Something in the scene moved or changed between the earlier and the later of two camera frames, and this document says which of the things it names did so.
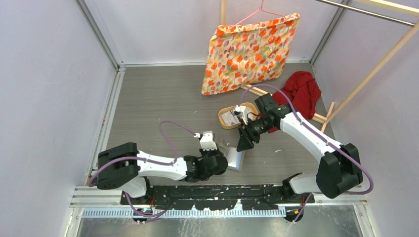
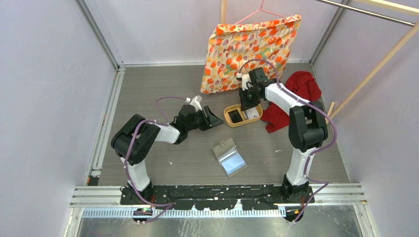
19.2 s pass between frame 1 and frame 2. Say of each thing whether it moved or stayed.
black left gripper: moved
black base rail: stayed
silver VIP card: moved
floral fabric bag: stayed
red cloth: stayed
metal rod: stayed
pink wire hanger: stayed
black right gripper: moved
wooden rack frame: stayed
